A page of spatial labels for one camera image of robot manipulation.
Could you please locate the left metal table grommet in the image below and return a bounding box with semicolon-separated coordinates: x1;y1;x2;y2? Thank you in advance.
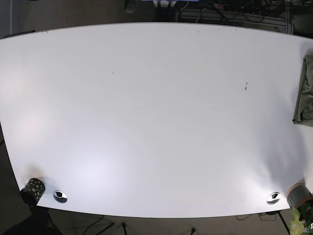
53;190;67;204

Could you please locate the black floral cup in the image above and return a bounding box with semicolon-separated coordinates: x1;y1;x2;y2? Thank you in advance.
20;178;45;207

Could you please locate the grey plant pot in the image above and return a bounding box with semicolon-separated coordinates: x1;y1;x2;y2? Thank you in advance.
287;183;313;209

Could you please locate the olive green T-shirt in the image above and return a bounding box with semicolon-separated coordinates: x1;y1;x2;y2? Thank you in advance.
292;54;313;127

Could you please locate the metal table grommet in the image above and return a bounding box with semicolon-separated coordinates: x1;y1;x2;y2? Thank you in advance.
266;192;281;205
53;190;67;204

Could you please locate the right metal table grommet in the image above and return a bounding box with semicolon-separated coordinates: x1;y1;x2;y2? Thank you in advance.
266;192;281;205

